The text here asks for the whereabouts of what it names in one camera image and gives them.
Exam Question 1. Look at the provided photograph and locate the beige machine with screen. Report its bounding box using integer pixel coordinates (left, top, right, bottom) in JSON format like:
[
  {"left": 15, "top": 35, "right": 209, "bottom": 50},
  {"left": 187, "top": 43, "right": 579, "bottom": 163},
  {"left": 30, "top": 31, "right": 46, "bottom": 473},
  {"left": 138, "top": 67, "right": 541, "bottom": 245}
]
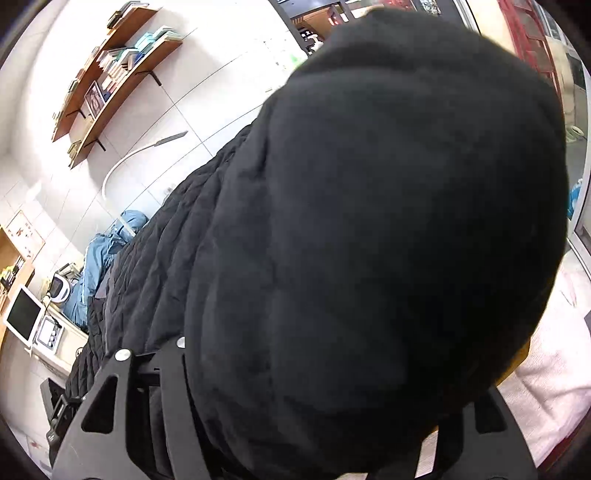
[{"left": 2, "top": 282, "right": 89, "bottom": 377}]

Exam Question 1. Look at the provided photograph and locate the white curved lamp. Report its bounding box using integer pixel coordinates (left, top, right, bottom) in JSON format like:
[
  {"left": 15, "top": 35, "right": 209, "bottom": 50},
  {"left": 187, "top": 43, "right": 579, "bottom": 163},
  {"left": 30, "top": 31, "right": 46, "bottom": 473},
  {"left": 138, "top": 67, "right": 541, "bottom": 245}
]
[{"left": 102, "top": 130, "right": 189, "bottom": 209}]

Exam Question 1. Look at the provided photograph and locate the white round device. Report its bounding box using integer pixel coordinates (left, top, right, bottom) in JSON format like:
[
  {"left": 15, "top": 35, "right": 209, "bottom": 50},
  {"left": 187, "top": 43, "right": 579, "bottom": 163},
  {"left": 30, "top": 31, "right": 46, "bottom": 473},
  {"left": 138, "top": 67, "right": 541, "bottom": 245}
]
[{"left": 47, "top": 273, "right": 72, "bottom": 305}]

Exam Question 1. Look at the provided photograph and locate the dark shelf unit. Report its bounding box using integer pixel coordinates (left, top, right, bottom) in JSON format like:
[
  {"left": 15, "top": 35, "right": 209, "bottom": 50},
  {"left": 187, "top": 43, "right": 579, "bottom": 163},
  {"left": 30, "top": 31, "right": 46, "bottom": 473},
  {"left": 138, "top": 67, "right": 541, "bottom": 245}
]
[{"left": 272, "top": 0, "right": 356, "bottom": 52}]

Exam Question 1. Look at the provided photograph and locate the wall poster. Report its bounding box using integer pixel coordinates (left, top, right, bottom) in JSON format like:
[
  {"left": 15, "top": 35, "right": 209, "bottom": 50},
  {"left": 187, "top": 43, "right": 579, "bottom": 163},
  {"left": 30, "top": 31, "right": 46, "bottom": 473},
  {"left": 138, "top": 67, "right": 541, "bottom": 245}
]
[{"left": 2, "top": 210, "right": 46, "bottom": 257}]

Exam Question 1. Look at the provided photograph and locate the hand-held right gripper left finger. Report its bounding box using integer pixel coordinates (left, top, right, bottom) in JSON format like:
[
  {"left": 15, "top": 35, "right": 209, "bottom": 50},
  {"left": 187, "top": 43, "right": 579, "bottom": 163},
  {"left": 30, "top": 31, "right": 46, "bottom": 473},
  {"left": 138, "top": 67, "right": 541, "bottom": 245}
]
[{"left": 53, "top": 338, "right": 218, "bottom": 480}]

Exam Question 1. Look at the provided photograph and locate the red door frame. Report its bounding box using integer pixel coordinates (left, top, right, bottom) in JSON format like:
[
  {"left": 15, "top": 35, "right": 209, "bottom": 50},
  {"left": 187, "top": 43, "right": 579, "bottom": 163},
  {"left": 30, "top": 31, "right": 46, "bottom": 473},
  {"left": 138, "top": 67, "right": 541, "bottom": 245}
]
[{"left": 496, "top": 0, "right": 565, "bottom": 95}]

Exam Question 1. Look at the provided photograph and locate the wooden cabinet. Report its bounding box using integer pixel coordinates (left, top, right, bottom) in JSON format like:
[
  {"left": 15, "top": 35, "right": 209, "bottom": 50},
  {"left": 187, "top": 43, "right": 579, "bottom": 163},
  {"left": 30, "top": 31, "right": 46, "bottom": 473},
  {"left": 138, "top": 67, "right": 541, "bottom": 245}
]
[{"left": 0, "top": 226, "right": 37, "bottom": 315}]

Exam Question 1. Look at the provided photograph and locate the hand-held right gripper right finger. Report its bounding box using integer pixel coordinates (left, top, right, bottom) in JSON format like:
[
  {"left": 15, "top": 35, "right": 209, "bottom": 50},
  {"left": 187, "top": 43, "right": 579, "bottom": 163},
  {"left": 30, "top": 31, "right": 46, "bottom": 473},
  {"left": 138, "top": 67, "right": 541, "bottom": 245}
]
[{"left": 416, "top": 387, "right": 539, "bottom": 480}]

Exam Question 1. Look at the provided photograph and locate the wooden wall shelf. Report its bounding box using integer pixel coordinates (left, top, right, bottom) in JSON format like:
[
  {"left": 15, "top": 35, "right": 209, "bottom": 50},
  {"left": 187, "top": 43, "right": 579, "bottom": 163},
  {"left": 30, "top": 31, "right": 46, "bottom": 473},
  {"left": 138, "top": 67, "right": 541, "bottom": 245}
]
[
  {"left": 51, "top": 4, "right": 163, "bottom": 143},
  {"left": 69, "top": 38, "right": 184, "bottom": 170}
]

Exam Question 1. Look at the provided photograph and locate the row of books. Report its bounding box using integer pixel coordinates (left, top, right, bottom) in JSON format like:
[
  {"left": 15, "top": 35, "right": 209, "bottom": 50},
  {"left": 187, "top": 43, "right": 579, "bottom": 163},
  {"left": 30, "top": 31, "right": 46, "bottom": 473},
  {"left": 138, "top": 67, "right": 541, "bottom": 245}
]
[{"left": 97, "top": 27, "right": 183, "bottom": 93}]

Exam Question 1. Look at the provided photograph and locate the light blue jacket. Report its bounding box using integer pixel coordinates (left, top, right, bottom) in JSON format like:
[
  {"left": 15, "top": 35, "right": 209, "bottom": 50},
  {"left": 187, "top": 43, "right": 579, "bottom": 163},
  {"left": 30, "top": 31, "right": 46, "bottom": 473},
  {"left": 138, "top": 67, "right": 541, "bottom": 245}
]
[{"left": 61, "top": 210, "right": 149, "bottom": 332}]

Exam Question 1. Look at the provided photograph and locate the black quilted jacket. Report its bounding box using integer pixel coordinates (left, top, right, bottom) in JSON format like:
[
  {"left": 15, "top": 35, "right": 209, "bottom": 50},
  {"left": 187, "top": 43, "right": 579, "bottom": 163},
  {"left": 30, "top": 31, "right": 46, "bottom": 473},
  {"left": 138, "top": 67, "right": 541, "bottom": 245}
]
[{"left": 65, "top": 7, "right": 572, "bottom": 480}]

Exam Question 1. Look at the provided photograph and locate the pink dotted bed sheet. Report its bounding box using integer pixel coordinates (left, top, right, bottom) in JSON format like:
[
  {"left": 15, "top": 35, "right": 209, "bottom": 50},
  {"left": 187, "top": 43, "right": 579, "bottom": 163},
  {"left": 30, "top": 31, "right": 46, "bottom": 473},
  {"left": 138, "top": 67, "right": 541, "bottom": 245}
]
[{"left": 416, "top": 258, "right": 591, "bottom": 480}]

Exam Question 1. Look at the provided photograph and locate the framed picture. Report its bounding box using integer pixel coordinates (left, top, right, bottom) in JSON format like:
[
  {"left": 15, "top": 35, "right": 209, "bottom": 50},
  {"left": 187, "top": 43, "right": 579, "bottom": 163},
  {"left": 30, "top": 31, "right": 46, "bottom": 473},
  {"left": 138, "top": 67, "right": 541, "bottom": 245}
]
[{"left": 84, "top": 80, "right": 108, "bottom": 118}]

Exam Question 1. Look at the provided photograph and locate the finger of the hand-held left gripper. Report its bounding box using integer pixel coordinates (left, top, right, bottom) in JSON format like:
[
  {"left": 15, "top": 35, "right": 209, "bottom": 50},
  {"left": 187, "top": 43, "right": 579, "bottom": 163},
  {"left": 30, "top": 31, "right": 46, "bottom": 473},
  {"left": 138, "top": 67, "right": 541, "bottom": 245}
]
[{"left": 41, "top": 377, "right": 84, "bottom": 446}]

